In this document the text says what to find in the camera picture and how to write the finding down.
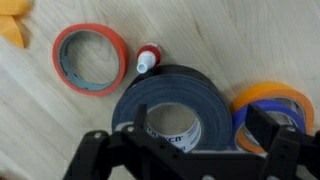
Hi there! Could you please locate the blue tape roll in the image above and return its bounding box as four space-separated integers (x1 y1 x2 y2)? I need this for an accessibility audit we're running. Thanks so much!
229 99 307 153

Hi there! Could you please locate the black masking tape roll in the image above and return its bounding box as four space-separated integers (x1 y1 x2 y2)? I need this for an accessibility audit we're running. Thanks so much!
111 64 234 154

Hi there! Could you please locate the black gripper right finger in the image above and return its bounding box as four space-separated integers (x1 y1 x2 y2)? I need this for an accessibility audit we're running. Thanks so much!
244 103 320 180

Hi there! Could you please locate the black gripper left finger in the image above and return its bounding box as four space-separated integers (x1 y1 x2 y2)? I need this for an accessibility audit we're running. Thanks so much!
63 103 201 180

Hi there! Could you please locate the glue bottle red cap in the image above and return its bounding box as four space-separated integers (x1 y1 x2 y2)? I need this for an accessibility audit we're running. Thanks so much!
135 44 164 75

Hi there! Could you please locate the orange tape piece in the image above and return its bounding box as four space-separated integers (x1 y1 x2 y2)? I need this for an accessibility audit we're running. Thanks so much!
0 0 33 49

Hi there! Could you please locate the orange tape roll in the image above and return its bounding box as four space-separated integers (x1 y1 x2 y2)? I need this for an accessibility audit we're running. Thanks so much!
231 81 315 155

